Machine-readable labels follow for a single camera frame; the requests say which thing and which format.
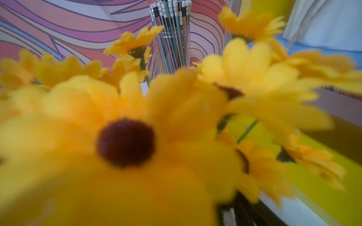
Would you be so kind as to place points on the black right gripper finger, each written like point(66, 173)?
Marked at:
point(240, 212)

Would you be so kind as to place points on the shelf sunflower pot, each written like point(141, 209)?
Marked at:
point(335, 25)
point(81, 145)

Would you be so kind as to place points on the yellow wooden shelf unit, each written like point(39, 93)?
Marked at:
point(318, 204)

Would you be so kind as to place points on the clear cup of pencils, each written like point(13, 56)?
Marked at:
point(173, 42)

